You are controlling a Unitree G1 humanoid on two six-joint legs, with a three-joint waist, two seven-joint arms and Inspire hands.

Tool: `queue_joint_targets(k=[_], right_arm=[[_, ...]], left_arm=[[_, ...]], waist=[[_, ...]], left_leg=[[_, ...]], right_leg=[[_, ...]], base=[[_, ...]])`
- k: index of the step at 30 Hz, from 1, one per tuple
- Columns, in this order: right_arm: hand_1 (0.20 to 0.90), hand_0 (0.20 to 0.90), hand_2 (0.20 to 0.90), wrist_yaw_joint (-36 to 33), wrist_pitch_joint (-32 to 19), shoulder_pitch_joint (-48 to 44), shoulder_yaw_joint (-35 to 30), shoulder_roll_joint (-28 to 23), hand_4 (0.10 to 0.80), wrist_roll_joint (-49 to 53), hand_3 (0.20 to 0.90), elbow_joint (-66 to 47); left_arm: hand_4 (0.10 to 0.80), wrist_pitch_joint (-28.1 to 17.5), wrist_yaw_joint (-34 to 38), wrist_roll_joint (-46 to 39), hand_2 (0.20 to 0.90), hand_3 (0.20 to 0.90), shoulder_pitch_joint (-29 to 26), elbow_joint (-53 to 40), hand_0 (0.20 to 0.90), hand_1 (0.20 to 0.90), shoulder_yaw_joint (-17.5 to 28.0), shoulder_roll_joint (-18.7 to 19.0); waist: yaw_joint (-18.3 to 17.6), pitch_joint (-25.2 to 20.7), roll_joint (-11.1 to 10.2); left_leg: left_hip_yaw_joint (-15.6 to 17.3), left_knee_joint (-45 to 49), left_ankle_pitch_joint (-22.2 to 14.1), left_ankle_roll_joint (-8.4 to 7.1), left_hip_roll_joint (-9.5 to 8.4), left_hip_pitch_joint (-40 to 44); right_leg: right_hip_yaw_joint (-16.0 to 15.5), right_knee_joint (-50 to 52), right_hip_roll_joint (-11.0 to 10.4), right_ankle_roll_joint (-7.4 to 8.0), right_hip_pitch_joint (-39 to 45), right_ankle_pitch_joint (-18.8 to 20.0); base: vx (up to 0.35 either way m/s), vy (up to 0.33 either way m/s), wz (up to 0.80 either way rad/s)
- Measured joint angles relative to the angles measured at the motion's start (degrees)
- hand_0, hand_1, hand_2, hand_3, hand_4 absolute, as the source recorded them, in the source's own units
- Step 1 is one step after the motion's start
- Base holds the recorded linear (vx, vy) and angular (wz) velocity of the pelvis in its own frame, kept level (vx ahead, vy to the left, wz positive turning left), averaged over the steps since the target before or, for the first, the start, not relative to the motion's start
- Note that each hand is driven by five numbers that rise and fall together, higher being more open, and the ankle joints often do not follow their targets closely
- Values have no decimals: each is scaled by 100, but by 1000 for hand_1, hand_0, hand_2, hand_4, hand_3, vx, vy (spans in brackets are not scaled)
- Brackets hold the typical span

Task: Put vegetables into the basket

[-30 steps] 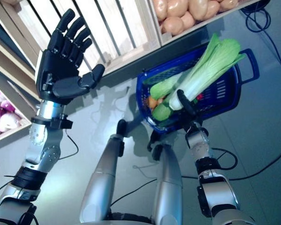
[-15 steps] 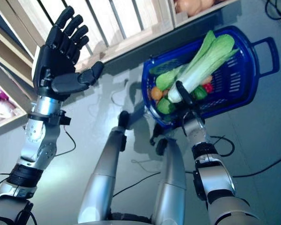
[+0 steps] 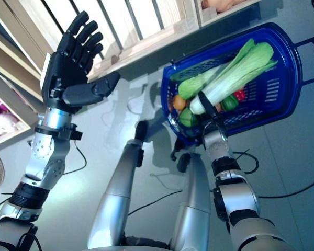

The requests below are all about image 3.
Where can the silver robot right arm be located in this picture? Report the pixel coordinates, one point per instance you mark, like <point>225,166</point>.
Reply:
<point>235,198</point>

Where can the blue plastic shopping basket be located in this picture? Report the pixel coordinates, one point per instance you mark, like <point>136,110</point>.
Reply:
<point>277,104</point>

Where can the green bell pepper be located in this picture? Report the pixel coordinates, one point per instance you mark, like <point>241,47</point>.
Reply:
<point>229,103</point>

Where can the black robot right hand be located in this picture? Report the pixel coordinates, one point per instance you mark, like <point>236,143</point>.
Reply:
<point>208,105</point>

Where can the grey robot torso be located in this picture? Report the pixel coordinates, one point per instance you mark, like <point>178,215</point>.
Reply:
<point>136,244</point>

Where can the wooden vegetable display rack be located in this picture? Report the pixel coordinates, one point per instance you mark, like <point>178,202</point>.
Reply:
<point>13,52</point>

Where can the grey robot right leg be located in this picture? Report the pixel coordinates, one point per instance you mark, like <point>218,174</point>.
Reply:
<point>193,209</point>

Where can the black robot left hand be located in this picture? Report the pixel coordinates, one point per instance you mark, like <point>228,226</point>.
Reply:
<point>65,73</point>

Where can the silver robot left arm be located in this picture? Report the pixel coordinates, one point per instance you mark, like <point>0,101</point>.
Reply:
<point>47,146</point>

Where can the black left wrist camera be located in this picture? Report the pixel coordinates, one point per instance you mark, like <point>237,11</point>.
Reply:
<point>72,132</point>

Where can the wooden slatted crate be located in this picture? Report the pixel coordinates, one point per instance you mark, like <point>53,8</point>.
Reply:
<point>206,15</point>
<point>13,133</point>
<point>146,44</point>

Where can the red bell pepper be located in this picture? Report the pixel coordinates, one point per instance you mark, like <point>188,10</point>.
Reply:
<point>240,95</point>

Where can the orange fruit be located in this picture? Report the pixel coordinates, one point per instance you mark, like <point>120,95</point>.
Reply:
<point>179,102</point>

